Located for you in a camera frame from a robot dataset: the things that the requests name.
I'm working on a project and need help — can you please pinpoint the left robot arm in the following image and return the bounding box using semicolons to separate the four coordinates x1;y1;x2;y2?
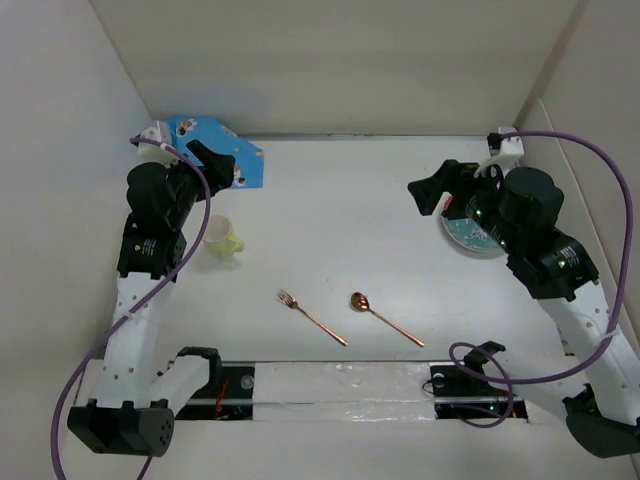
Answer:
67;140;235;457

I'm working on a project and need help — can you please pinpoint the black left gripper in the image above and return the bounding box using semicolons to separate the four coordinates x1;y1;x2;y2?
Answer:
156;141;232;229

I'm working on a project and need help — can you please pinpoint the copper fork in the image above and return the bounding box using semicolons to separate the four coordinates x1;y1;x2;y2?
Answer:
277;290;348;347

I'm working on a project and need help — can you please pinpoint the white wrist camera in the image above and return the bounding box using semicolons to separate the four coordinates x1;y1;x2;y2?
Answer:
137;120;177;166
474;127;524;177

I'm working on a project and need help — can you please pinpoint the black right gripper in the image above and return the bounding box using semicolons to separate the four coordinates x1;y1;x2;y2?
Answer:
408;158;523;254

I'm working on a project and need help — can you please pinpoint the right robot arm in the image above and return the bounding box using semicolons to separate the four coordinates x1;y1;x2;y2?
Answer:
408;160;639;458

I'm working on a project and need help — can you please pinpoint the copper spoon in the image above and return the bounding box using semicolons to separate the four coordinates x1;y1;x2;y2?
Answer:
350;292;425;348

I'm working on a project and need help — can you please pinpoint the blue space-print cloth placemat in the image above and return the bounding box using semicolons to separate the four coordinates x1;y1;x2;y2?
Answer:
166;116;264;189

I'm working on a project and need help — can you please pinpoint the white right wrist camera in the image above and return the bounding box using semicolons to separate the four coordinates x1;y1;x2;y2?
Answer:
474;127;524;177

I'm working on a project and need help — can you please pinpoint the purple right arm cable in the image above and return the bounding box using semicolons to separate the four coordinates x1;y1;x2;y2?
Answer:
448;130;634;429

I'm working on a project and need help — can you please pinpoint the pale yellow-green mug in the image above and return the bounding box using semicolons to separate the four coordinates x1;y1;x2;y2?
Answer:
202;215;245;259

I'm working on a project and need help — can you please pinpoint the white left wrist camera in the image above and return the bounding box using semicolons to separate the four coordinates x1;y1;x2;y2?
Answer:
137;120;177;166

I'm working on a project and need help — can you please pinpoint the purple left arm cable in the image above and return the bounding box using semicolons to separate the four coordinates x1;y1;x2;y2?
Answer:
50;135;211;480

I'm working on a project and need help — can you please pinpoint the red and teal plate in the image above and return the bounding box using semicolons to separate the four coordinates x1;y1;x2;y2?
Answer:
441;196;504;256

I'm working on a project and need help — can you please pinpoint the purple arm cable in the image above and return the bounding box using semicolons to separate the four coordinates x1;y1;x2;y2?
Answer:
50;135;211;480
448;130;634;429

